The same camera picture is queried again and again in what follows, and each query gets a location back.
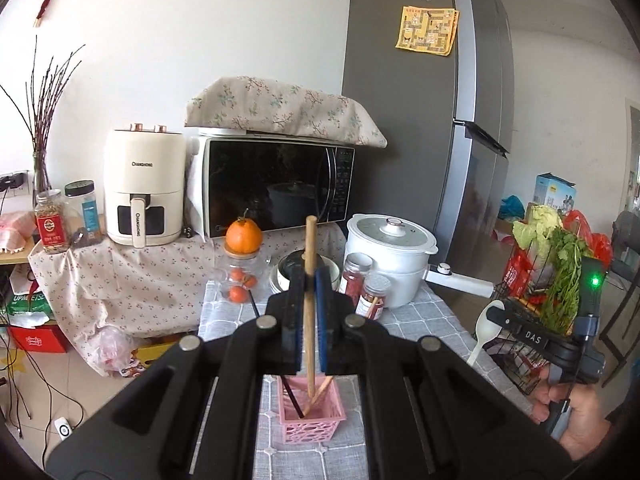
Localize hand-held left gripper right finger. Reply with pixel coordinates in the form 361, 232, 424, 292
315, 266, 574, 480

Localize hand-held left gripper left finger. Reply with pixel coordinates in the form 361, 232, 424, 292
44, 263, 307, 480

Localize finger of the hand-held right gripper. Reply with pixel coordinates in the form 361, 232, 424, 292
486, 301, 527, 344

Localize white plastic spoon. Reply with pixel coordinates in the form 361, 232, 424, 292
466, 300, 506, 368

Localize wooden chopstick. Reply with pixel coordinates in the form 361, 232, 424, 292
305, 215, 319, 398
307, 377, 334, 411

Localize black chopstick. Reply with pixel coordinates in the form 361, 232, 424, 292
247, 291, 306, 418

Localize pink plastic basket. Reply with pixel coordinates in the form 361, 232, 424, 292
277, 375, 347, 445

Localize person's right hand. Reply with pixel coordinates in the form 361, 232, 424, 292
530, 376, 609, 463

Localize red snack packet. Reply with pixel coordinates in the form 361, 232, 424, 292
500, 250, 534, 297

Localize white bowl with glass lid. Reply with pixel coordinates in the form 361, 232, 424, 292
270, 249, 342, 295

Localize plain red spice jar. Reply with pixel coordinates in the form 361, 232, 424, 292
341, 253, 374, 307

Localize green cilantro bunch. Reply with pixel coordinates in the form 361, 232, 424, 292
541, 227, 597, 334

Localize red-label dried fruit jar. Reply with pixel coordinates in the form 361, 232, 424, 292
358, 275, 391, 321

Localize red plastic bag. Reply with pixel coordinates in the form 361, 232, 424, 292
562, 210, 614, 267

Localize grey checked tablecloth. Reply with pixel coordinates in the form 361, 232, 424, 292
197, 280, 482, 480

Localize dark chair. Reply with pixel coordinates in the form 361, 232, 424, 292
597, 210, 640, 387

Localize glass jar with wooden lid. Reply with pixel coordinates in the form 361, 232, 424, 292
219, 249, 262, 306

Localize white electric cooking pot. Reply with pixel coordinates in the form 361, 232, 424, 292
344, 213, 496, 309

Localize large orange fruit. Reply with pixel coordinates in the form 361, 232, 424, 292
225, 208, 264, 255

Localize napa cabbage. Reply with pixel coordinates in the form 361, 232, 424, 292
512, 204, 564, 261

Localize blue plastic bag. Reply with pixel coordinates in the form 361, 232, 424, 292
498, 195, 526, 221

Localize blue cardboard box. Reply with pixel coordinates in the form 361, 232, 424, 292
532, 174, 579, 212

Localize black and white microwave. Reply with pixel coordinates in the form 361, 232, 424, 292
186, 134, 357, 239

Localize floral tablecloth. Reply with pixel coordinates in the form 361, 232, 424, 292
27, 224, 351, 362

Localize clear plastic bag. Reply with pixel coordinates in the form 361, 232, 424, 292
92, 325, 139, 379

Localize grey refrigerator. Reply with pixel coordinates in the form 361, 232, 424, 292
341, 0, 516, 282

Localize floral microwave cover cloth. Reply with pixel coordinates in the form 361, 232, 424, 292
183, 76, 389, 150

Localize white air fryer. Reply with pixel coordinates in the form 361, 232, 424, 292
103, 122, 187, 249

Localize dark-lidded plastic jar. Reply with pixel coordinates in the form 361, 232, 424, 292
64, 180, 101, 247

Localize red cardboard box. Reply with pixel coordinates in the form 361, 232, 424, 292
7, 322, 69, 355

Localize red-labelled grain jar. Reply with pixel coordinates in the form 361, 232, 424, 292
34, 190, 70, 255

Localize green and white packet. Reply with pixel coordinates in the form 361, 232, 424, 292
5, 290, 54, 319

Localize glass vase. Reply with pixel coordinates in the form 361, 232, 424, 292
31, 152, 54, 197

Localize pink plastic bag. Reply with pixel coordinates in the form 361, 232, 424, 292
0, 211, 36, 254

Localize yellow paper sheet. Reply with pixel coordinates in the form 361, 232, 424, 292
395, 6, 460, 57

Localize vase with dry twigs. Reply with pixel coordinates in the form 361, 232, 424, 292
0, 35, 86, 196

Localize black wire rack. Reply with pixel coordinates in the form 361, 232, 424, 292
492, 232, 592, 397

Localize black floor cables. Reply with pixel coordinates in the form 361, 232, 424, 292
0, 330, 87, 438

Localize wall power socket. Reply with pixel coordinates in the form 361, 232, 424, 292
0, 171, 29, 194

